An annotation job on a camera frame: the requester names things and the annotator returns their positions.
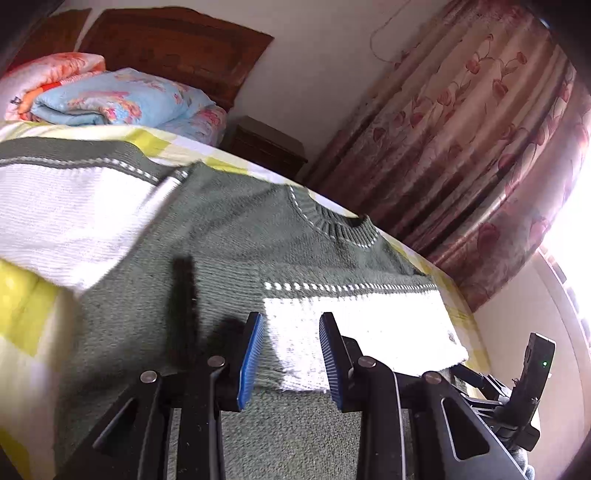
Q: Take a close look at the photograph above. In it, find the dark wooden nightstand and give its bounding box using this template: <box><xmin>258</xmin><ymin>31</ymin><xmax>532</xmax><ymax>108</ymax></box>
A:
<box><xmin>224</xmin><ymin>115</ymin><xmax>309</xmax><ymax>181</ymax></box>

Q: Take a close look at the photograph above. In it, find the green and white knit sweater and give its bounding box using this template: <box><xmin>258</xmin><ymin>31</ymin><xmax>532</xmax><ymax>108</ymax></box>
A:
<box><xmin>0</xmin><ymin>137</ymin><xmax>469</xmax><ymax>480</ymax></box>

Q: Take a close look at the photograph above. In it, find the pink orange floral pillow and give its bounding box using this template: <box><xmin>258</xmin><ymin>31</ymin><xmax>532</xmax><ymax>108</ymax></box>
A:
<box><xmin>0</xmin><ymin>52</ymin><xmax>106</xmax><ymax>121</ymax></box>

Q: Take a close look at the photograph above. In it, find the pink floral curtain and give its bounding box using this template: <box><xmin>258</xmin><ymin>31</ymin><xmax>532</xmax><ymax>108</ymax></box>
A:
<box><xmin>300</xmin><ymin>0</ymin><xmax>585</xmax><ymax>312</ymax></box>

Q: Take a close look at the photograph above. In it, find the thin wall cable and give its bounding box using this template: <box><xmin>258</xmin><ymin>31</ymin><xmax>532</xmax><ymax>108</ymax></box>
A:
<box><xmin>369</xmin><ymin>0</ymin><xmax>451</xmax><ymax>63</ymax></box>

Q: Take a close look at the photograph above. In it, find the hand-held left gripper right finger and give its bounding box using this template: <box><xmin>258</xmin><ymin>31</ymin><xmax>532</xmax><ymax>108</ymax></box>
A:
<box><xmin>318</xmin><ymin>311</ymin><xmax>527</xmax><ymax>480</ymax></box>

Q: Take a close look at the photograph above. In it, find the large carved wooden headboard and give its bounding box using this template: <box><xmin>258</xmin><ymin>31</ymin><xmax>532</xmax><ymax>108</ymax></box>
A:
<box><xmin>78</xmin><ymin>7</ymin><xmax>273</xmax><ymax>109</ymax></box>

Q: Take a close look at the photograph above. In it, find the bright window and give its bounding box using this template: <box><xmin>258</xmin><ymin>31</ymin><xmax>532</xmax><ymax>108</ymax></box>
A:
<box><xmin>538</xmin><ymin>152</ymin><xmax>591</xmax><ymax>352</ymax></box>

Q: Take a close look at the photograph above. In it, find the light blue floral pillow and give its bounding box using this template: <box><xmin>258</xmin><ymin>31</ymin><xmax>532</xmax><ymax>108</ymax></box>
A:
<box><xmin>30</xmin><ymin>68</ymin><xmax>215</xmax><ymax>127</ymax></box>

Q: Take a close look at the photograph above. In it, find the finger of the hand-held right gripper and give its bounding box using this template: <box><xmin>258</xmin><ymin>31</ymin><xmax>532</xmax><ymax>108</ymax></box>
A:
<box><xmin>464</xmin><ymin>394</ymin><xmax>506</xmax><ymax>418</ymax></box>
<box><xmin>450</xmin><ymin>364</ymin><xmax>497</xmax><ymax>395</ymax></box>

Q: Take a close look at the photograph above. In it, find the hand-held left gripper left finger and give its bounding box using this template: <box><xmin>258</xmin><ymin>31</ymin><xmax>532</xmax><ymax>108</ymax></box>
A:
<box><xmin>55</xmin><ymin>311</ymin><xmax>266</xmax><ymax>480</ymax></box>

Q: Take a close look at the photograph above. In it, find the yellow checked bed sheet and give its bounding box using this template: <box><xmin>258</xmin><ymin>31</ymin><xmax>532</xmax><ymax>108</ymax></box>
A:
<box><xmin>0</xmin><ymin>120</ymin><xmax>492</xmax><ymax>480</ymax></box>

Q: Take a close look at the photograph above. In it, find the small wooden headboard panel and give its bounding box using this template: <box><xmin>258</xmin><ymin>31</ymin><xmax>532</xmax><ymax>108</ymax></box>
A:
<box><xmin>18</xmin><ymin>8</ymin><xmax>93</xmax><ymax>70</ymax></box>

